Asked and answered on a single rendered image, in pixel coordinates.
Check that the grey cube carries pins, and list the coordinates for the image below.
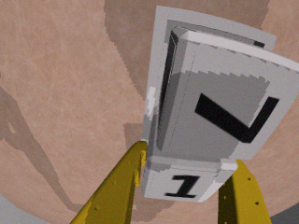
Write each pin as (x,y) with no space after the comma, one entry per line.
(222,97)
(179,177)

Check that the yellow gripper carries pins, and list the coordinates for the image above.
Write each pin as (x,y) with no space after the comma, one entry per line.
(240,198)

